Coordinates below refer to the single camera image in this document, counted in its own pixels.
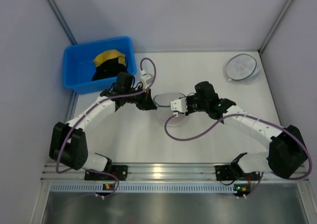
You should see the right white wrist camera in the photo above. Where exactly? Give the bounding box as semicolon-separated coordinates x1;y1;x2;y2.
170;97;188;115

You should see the slotted grey cable duct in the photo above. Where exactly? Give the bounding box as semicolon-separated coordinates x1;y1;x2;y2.
51;182;250;193

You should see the black garment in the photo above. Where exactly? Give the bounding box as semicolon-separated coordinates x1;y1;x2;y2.
92;56;128;81

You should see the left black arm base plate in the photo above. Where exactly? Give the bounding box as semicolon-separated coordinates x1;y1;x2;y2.
84;164;128;181

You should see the yellow garment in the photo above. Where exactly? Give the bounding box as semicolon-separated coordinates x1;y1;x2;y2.
93;50;126;67

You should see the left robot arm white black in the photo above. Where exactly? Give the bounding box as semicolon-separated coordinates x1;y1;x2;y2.
49;71;157;171

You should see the aluminium frame rail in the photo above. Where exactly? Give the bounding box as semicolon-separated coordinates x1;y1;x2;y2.
40;162;310;182

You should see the blue plastic bin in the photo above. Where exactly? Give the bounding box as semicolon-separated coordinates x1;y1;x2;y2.
62;36;137;95

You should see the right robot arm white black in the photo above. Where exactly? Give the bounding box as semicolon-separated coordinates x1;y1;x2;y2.
180;81;312;179

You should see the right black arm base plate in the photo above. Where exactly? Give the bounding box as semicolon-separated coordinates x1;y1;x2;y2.
215;165;261;181

